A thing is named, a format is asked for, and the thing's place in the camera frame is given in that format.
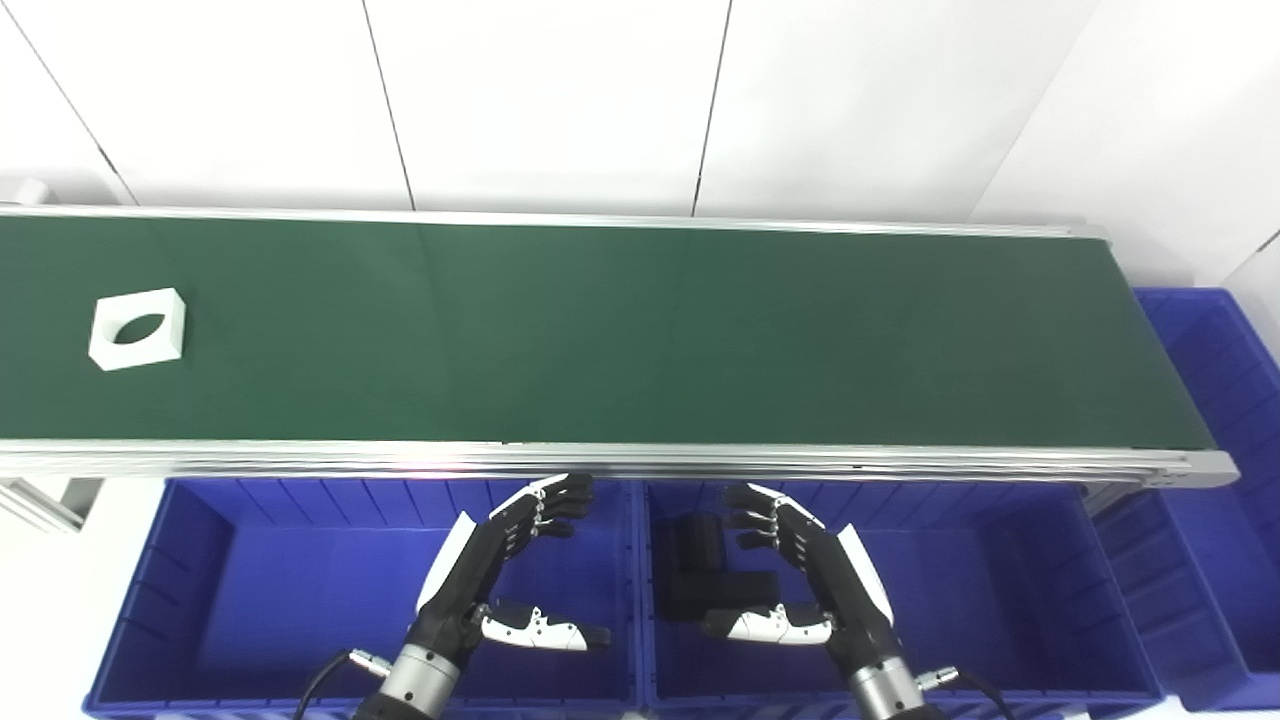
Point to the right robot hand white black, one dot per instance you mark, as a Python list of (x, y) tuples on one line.
[(835, 580)]

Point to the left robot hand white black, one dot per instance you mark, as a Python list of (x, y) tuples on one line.
[(470, 570)]

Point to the white square part with hole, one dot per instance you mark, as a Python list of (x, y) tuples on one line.
[(173, 322)]

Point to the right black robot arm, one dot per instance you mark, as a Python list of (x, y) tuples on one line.
[(885, 692)]

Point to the black T-shaped part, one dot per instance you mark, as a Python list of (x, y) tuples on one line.
[(700, 590)]

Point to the blue plastic bin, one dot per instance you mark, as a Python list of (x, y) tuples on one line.
[(1215, 480), (290, 600), (980, 600)]

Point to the aluminium conveyor leg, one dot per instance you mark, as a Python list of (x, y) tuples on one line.
[(55, 500)]

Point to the grey conveyor end housing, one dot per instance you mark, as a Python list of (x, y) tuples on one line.
[(25, 192)]

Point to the green conveyor belt aluminium frame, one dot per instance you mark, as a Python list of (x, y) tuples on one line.
[(600, 330)]

